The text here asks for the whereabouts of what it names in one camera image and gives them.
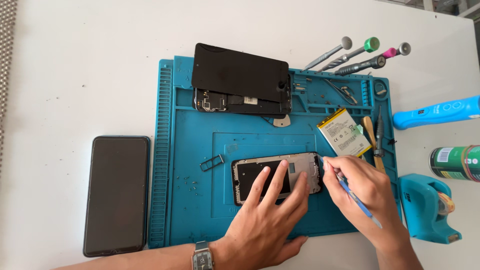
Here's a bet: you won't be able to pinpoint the small metal phone brackets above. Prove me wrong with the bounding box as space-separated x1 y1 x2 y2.
293 76 314 92

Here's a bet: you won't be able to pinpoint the slim black precision screwdriver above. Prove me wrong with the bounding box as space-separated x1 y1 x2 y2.
373 105 386 158

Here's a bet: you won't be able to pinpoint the perforated metal strip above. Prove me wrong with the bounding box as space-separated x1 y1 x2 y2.
0 0 19 167

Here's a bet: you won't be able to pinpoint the blue tape dispenser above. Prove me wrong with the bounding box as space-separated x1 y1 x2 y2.
397 173 463 245

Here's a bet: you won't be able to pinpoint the group of tiny screws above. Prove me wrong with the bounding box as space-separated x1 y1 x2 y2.
175 175 200 193

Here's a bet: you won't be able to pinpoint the wooden spudger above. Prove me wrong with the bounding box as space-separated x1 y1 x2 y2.
361 115 386 174

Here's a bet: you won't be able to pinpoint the green spray can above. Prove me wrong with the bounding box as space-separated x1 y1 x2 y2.
428 145 480 183

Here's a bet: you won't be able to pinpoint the person's left hand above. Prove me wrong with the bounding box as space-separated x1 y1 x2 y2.
214 160 312 270

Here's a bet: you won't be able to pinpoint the dark grey star cap screwdriver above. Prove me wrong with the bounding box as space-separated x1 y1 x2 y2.
329 55 387 77

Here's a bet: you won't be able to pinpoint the pink and grey screwdriver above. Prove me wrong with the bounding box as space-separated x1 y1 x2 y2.
381 42 412 60

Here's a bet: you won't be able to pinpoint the blue pry tool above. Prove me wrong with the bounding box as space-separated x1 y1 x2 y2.
317 155 383 230

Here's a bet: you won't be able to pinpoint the opened phone body with motherboard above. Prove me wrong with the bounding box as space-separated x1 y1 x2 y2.
192 74 293 115

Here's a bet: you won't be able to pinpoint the metal opening pick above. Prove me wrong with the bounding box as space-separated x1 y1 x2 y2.
272 114 292 128

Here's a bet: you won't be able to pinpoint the rubber bands on can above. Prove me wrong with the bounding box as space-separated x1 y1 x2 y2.
460 145 480 183

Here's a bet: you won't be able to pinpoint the person's right hand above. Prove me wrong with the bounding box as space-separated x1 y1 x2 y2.
321 155 412 251

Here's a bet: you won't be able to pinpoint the roll of adhesive tape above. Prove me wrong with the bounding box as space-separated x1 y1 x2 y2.
436 191 456 217

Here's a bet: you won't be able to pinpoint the white and yellow phone battery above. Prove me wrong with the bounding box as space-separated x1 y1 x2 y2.
316 107 373 158

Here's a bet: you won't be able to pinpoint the black phone frame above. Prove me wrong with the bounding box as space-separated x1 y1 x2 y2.
230 151 324 207

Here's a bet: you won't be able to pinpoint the blue silicone repair mat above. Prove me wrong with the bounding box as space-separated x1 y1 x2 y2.
148 56 403 249

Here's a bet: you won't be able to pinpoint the blue electric tool handle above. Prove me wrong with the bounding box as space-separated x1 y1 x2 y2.
392 94 480 131

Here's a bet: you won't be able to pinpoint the black smartphone with blue edge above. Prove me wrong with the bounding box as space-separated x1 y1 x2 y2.
83 135 151 258

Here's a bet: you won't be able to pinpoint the black sim card tray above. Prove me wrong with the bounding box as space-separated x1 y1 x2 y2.
199 154 225 173

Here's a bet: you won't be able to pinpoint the grey cap precision screwdriver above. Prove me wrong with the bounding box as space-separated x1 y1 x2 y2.
299 36 353 73

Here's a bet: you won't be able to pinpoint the silver square wristwatch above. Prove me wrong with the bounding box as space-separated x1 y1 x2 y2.
191 240 215 270

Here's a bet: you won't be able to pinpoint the black phone display panel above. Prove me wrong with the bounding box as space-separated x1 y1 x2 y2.
191 42 290 103

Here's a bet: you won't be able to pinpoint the green cap precision screwdriver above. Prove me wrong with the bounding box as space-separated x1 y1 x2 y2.
314 36 381 74

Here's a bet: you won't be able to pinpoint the metal tweezers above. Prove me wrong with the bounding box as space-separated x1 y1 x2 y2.
324 78 359 106

